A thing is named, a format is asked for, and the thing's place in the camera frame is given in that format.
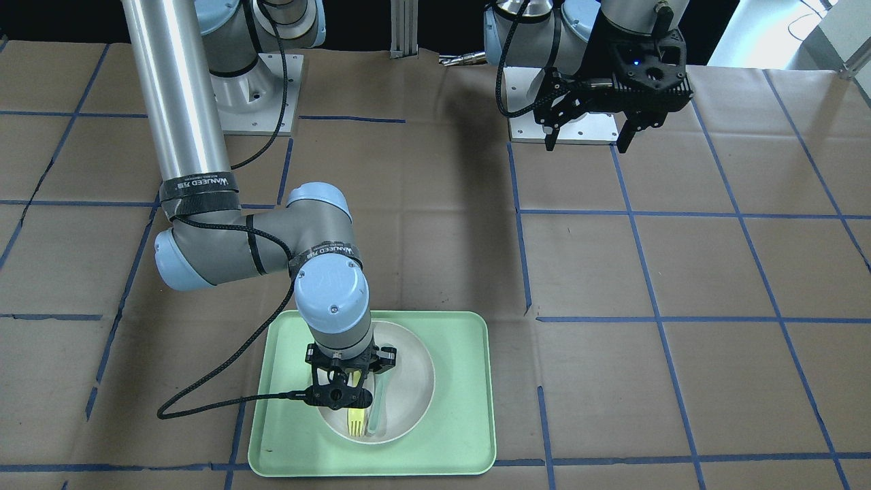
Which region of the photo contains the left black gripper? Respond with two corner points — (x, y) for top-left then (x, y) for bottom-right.
(534, 27), (693, 153)

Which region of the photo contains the white round plate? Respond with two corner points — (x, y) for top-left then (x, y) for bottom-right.
(318, 320), (435, 444)

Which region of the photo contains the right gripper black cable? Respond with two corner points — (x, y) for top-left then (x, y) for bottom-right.
(157, 0), (317, 421)

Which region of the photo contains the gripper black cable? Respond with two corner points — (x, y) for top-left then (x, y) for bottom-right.
(157, 0), (317, 421)
(495, 0), (617, 120)

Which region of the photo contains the yellow plastic fork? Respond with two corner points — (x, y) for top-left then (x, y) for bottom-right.
(346, 370), (367, 438)

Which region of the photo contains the pale green plastic spoon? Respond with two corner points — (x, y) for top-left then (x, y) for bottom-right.
(366, 370), (392, 436)

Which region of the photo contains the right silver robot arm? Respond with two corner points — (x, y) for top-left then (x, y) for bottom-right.
(122, 1), (397, 410)

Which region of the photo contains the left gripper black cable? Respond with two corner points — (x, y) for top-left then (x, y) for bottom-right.
(495, 0), (617, 120)

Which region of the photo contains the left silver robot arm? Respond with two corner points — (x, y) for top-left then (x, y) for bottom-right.
(483, 1), (693, 153)

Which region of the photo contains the light green plastic tray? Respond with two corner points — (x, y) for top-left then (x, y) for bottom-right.
(248, 310), (497, 477)

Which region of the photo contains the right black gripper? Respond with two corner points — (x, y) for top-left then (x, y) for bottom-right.
(303, 344), (397, 410)

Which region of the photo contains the brown paper table cover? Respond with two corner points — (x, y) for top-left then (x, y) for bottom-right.
(1, 41), (870, 489)

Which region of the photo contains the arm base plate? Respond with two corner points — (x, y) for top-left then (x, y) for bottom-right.
(504, 66), (619, 145)
(210, 53), (305, 136)

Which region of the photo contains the aluminium frame post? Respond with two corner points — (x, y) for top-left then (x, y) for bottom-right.
(389, 0), (419, 59)

